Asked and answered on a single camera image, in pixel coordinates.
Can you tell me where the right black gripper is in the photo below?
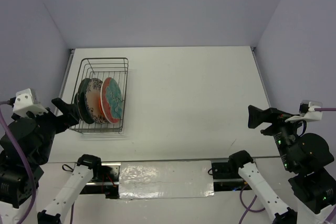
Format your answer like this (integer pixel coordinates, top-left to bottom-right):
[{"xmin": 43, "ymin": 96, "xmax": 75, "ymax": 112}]
[{"xmin": 247, "ymin": 102, "xmax": 309, "ymax": 168}]

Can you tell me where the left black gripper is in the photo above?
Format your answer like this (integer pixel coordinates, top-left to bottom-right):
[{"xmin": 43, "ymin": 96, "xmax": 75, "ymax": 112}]
[{"xmin": 26, "ymin": 96, "xmax": 80, "ymax": 163}]

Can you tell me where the blue floral white plate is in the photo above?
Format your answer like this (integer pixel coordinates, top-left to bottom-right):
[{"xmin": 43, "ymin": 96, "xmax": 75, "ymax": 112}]
[{"xmin": 85, "ymin": 78, "xmax": 107, "ymax": 124}]

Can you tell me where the red and teal plate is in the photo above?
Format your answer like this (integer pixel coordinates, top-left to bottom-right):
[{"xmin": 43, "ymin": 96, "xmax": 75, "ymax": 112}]
[{"xmin": 100, "ymin": 77, "xmax": 123, "ymax": 124}]

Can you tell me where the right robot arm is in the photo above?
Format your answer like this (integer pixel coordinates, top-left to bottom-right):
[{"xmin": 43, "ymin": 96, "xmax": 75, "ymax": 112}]
[{"xmin": 228, "ymin": 101, "xmax": 335, "ymax": 223}]

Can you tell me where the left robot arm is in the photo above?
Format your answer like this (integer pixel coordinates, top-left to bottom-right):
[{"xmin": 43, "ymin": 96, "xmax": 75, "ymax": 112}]
[{"xmin": 1, "ymin": 98, "xmax": 103, "ymax": 223}]

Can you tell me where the dark green plate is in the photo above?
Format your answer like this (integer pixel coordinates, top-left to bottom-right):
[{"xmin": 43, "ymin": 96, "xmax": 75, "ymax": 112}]
[{"xmin": 75, "ymin": 78, "xmax": 94, "ymax": 124}]

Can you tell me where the orange plastic plate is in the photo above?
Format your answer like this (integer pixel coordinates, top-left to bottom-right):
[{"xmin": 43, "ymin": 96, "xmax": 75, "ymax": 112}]
[{"xmin": 99, "ymin": 96, "xmax": 104, "ymax": 115}]

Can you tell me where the silver foil tape sheet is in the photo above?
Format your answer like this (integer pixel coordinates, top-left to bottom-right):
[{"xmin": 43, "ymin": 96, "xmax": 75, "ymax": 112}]
[{"xmin": 119, "ymin": 161, "xmax": 214, "ymax": 199}]

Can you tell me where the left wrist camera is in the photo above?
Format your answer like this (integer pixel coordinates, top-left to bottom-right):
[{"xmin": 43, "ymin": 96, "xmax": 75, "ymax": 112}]
[{"xmin": 13, "ymin": 89, "xmax": 47, "ymax": 118}]

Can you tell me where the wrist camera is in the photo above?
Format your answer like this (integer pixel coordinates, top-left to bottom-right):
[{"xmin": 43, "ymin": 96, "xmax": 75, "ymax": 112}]
[
  {"xmin": 285, "ymin": 100, "xmax": 323, "ymax": 123},
  {"xmin": 13, "ymin": 89, "xmax": 47, "ymax": 118}
]

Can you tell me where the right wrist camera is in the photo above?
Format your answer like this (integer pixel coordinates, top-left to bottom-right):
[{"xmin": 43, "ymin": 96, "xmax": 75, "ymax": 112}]
[{"xmin": 285, "ymin": 100, "xmax": 323, "ymax": 123}]

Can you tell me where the wire dish rack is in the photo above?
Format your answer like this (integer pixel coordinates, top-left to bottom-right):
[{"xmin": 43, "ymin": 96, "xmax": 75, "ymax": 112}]
[{"xmin": 61, "ymin": 56, "xmax": 129, "ymax": 134}]

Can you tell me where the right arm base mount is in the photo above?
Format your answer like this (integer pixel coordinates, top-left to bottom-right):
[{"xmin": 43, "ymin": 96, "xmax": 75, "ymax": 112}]
[{"xmin": 208, "ymin": 160, "xmax": 246, "ymax": 192}]

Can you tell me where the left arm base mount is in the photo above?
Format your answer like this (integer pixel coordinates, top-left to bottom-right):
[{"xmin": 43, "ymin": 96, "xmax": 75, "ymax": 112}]
[{"xmin": 80, "ymin": 165, "xmax": 120, "ymax": 199}]

